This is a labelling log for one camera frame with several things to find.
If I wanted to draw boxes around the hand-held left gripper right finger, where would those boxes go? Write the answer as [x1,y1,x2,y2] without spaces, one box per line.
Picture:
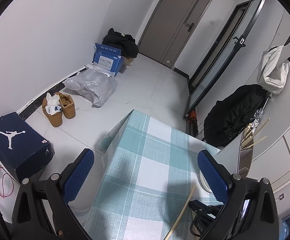
[197,150,280,240]

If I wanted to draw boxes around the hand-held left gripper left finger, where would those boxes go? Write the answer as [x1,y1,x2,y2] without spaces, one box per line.
[11,148,95,240]

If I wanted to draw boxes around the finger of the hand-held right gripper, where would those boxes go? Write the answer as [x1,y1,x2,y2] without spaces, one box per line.
[189,199,224,239]

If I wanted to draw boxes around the single wooden chopstick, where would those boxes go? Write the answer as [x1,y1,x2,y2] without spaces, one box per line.
[165,184,196,240]

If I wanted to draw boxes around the white utensil holder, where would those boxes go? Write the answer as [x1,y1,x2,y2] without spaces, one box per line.
[197,127,255,193]

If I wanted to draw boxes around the set of wooden chopsticks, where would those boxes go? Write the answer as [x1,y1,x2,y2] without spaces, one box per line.
[241,118,270,150]

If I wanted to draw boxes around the white shoulder bag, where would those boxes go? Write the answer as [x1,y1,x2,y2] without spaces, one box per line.
[257,25,290,95]

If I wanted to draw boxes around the light blue cloth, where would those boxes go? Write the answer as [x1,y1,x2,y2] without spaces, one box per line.
[281,219,290,239]

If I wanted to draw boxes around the navy shoe box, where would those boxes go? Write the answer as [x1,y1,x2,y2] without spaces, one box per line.
[0,112,54,178]

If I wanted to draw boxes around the teal checked tablecloth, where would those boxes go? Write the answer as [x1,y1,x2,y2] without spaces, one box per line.
[85,109,221,240]

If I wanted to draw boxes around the black jacket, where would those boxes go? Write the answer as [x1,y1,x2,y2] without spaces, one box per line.
[204,84,270,147]

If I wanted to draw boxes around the white socks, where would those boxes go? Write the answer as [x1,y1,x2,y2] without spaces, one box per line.
[46,93,62,115]

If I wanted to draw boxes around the silver folded umbrella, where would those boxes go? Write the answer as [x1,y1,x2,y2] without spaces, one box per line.
[250,94,271,130]

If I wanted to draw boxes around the grey plastic mailer bag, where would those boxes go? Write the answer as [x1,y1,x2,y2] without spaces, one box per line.
[63,65,118,107]

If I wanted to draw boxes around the blue cardboard box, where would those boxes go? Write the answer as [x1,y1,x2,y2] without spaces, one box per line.
[92,42,124,77]

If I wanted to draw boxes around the black-framed glass door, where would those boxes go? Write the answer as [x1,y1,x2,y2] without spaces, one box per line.
[184,0,269,119]

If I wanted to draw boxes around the pile of black clothes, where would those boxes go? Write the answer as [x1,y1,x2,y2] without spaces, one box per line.
[101,28,139,59]

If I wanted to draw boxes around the grey-brown entrance door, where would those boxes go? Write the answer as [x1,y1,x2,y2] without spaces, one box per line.
[137,0,215,69]

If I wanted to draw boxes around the black braided cable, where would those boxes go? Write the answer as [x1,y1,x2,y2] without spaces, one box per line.
[190,216,199,234]

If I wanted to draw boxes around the metal door floor rail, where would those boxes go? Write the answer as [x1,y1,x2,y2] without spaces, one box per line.
[185,117,199,138]

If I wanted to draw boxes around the red cable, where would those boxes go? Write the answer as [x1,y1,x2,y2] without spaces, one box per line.
[0,166,14,198]

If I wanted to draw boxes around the glass door handle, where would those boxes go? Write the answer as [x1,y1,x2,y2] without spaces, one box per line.
[233,36,246,47]

